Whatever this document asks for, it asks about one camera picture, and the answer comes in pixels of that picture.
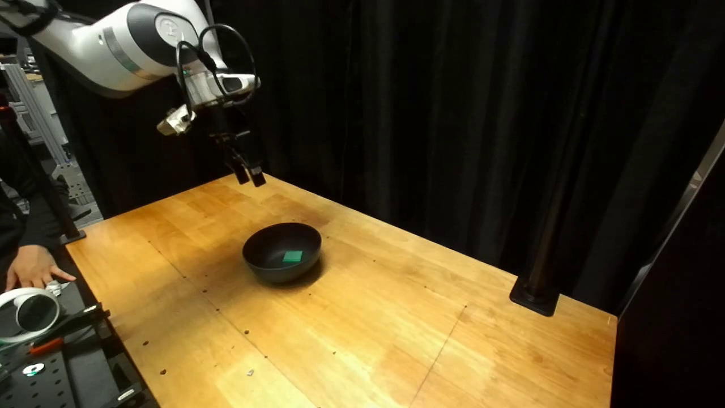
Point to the black bowl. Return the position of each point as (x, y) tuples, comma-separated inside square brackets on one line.
[(281, 253)]

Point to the person's dark sleeved forearm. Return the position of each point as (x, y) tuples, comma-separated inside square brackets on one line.
[(17, 200)]

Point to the grey metal frame bar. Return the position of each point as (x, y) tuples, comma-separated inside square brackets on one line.
[(675, 217)]

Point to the black side panel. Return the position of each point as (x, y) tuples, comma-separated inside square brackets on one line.
[(675, 301)]

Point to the small green block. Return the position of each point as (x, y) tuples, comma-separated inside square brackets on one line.
[(292, 257)]

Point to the black pole with base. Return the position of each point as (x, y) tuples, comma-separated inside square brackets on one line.
[(563, 188)]

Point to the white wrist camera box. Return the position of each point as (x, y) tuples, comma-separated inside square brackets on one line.
[(174, 120)]

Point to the black curtain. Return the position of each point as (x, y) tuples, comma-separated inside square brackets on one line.
[(421, 113)]

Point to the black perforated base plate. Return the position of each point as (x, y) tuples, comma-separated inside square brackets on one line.
[(64, 362)]

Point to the person's bare hand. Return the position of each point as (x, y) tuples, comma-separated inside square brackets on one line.
[(32, 267)]

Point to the white tape roll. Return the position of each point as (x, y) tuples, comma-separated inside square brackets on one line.
[(27, 310)]

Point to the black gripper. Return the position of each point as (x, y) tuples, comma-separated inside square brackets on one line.
[(227, 126)]

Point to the grey metal rack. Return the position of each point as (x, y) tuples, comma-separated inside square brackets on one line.
[(45, 143)]

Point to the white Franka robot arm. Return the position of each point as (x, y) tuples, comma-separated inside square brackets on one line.
[(114, 46)]

